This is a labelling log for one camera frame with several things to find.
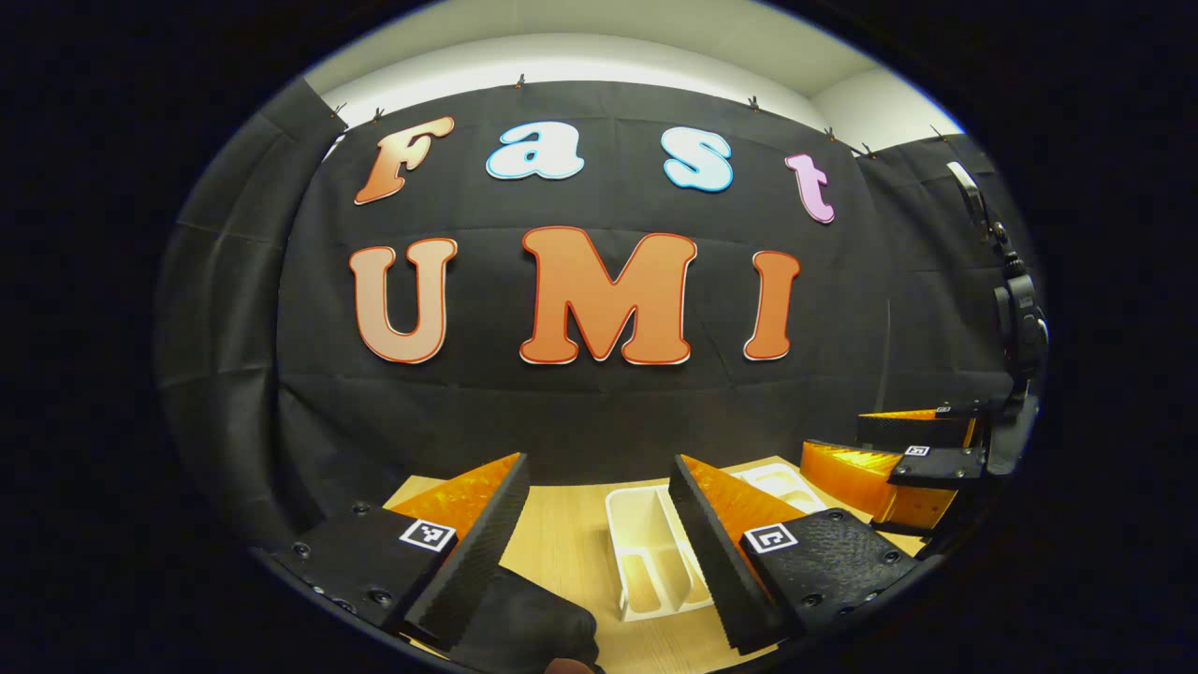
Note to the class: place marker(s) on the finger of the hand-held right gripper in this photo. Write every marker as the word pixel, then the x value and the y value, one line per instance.
pixel 917 431
pixel 945 466

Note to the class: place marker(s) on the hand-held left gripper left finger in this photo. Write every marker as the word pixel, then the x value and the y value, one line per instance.
pixel 473 552

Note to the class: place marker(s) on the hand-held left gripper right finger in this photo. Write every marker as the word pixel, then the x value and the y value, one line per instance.
pixel 716 562

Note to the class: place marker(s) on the black schoolbag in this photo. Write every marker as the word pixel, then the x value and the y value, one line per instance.
pixel 524 618

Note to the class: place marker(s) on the white bookshelf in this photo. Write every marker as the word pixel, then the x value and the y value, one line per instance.
pixel 636 524

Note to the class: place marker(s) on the row of small cloth clips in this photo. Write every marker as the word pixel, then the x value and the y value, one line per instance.
pixel 519 82

